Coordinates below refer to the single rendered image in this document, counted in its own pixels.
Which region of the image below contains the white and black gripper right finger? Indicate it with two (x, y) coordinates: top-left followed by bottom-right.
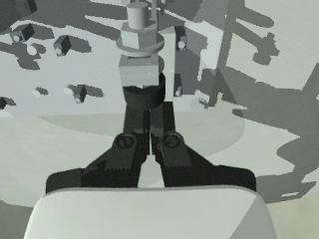
(151, 102), (256, 191)

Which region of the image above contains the grey fixture plate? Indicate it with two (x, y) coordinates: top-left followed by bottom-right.
(0, 0), (230, 118)

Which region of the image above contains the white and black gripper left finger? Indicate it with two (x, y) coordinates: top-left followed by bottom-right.
(45, 105), (151, 194)

